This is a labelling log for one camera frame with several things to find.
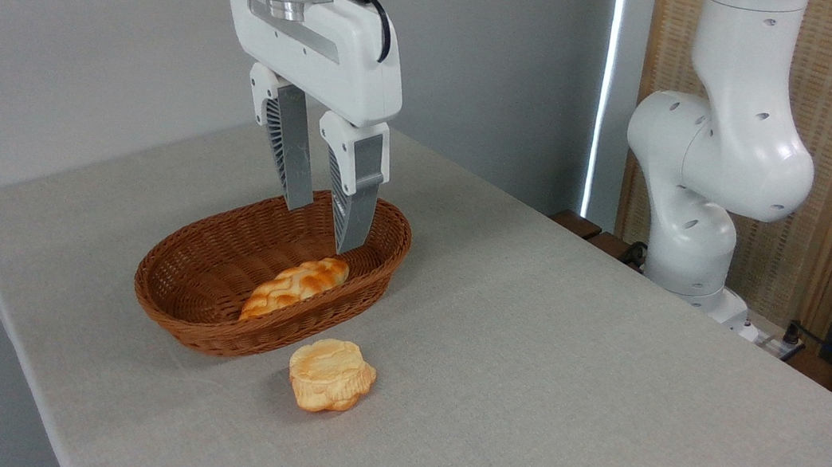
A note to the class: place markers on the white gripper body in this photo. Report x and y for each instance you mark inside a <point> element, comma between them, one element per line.
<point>319,52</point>

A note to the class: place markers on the black plug on base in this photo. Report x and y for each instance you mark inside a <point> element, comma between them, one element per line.
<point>793,335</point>

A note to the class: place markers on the round flat bread bun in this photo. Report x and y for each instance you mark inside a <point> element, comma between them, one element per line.
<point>329,373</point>

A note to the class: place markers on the long braided bread loaf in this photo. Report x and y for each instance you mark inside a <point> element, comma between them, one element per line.
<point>294,286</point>

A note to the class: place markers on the grey tablecloth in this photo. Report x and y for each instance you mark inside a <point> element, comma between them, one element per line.
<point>565,382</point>

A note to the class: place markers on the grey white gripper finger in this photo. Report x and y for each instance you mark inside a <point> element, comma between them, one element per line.
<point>358,194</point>
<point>292,145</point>

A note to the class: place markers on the brown wooden robot platform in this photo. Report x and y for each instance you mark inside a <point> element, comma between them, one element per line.
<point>578,224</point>

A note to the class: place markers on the brown wicker oval basket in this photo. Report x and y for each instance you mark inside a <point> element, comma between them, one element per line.
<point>210,271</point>

